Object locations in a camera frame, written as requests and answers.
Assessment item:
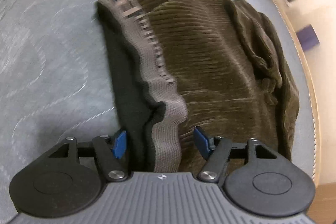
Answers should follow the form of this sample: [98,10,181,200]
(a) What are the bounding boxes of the brown corduroy pants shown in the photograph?
[96,0,299,173]

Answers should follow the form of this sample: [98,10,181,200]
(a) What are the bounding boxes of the grey quilted mattress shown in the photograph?
[0,0,320,224]

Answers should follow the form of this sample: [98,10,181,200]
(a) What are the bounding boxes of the wooden bed frame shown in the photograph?
[272,0,321,186]

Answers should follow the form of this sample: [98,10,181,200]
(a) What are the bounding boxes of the purple folder on wall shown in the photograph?
[296,24,319,51]

